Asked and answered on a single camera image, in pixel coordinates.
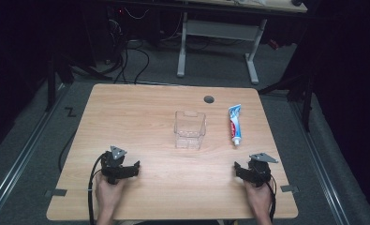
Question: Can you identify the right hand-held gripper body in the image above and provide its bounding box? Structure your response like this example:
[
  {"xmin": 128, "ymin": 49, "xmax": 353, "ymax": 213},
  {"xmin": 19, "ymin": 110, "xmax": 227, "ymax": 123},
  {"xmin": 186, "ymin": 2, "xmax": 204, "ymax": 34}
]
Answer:
[{"xmin": 245, "ymin": 152, "xmax": 279, "ymax": 188}]

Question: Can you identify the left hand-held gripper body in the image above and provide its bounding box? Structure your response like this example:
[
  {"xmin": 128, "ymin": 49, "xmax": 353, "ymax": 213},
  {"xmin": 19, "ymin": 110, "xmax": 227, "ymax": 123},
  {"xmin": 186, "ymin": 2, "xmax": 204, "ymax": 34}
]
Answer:
[{"xmin": 99, "ymin": 144, "xmax": 128, "ymax": 186}]

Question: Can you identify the blue and white toothpaste tube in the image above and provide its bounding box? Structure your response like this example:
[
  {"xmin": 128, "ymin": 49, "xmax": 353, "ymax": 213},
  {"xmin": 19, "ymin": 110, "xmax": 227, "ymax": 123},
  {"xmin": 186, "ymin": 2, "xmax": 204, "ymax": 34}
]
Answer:
[{"xmin": 228, "ymin": 103, "xmax": 244, "ymax": 147}]

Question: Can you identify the clear plastic box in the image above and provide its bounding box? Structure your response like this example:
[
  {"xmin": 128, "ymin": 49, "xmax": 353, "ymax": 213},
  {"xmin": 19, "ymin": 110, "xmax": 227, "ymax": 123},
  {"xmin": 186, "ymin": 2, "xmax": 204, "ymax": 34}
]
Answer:
[{"xmin": 173, "ymin": 110, "xmax": 208, "ymax": 151}]

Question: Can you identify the person's right hand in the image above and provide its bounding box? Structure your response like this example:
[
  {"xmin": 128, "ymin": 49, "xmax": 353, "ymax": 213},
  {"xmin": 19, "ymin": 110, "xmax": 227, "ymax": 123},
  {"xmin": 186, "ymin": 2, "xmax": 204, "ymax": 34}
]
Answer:
[{"xmin": 243, "ymin": 179, "xmax": 274, "ymax": 218}]

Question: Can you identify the person's left hand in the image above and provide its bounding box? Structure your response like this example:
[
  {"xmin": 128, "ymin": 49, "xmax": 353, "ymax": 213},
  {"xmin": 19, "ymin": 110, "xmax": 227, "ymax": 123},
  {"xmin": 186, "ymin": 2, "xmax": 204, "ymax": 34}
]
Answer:
[{"xmin": 94, "ymin": 172, "xmax": 127, "ymax": 217}]

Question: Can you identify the grey tape strip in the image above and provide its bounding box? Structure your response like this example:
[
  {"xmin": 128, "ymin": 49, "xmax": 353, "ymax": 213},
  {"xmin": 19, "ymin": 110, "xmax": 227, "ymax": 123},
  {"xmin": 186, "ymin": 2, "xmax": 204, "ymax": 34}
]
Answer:
[
  {"xmin": 279, "ymin": 184, "xmax": 300, "ymax": 194},
  {"xmin": 44, "ymin": 187, "xmax": 68, "ymax": 198}
]

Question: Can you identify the black metal stand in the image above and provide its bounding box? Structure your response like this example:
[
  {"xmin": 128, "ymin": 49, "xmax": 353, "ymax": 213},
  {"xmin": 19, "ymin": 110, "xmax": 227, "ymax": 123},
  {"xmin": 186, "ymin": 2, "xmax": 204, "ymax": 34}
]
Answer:
[
  {"xmin": 44, "ymin": 51, "xmax": 113, "ymax": 113},
  {"xmin": 257, "ymin": 73, "xmax": 316, "ymax": 133}
]

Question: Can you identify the small red object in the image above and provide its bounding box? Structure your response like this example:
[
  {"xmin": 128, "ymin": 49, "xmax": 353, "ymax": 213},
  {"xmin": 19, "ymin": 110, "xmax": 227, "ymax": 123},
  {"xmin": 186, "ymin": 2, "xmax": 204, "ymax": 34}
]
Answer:
[{"xmin": 268, "ymin": 38, "xmax": 281, "ymax": 51}]

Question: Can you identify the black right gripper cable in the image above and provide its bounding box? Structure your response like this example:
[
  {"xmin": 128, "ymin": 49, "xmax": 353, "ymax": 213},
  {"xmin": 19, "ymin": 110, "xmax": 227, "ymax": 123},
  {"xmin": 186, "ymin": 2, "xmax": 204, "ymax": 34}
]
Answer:
[{"xmin": 264, "ymin": 173, "xmax": 278, "ymax": 223}]

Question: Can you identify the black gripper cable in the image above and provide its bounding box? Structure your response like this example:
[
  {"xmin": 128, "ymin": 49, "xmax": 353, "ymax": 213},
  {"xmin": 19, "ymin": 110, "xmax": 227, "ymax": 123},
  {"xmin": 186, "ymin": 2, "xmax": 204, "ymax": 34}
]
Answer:
[
  {"xmin": 264, "ymin": 173, "xmax": 278, "ymax": 223},
  {"xmin": 86, "ymin": 152, "xmax": 108, "ymax": 225}
]

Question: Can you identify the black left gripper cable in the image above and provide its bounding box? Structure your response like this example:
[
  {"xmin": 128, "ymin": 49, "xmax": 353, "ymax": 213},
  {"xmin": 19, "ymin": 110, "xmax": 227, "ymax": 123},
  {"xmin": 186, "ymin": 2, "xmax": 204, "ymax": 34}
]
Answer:
[{"xmin": 86, "ymin": 152, "xmax": 108, "ymax": 225}]

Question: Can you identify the thin black cable beside table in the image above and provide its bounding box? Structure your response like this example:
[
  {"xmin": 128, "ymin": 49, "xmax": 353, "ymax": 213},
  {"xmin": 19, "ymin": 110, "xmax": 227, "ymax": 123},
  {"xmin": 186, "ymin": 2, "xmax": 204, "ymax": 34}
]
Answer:
[{"xmin": 57, "ymin": 128, "xmax": 80, "ymax": 173}]

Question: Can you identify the metal floor rail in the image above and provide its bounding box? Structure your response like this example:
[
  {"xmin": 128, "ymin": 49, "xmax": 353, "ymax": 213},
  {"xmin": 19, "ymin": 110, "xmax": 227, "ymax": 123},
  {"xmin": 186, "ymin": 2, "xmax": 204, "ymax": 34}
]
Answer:
[
  {"xmin": 289, "ymin": 100, "xmax": 351, "ymax": 225},
  {"xmin": 0, "ymin": 83, "xmax": 70, "ymax": 221}
]

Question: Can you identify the black floor cable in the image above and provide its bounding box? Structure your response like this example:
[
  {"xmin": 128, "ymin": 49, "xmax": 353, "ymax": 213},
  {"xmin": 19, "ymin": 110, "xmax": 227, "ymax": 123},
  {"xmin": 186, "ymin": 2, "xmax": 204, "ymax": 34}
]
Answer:
[{"xmin": 112, "ymin": 46, "xmax": 151, "ymax": 85}]

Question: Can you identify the wooden desk with white frame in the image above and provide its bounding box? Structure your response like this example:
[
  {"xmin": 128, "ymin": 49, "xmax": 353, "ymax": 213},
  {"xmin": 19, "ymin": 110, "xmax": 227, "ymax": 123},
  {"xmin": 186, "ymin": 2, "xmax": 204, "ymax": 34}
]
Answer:
[{"xmin": 111, "ymin": 0, "xmax": 308, "ymax": 85}]

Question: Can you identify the dark equipment with white cables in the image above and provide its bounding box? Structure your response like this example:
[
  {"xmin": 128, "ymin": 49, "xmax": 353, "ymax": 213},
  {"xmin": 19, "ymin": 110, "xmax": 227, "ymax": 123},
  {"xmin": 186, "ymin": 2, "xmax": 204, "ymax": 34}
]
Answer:
[{"xmin": 106, "ymin": 5, "xmax": 163, "ymax": 49}]

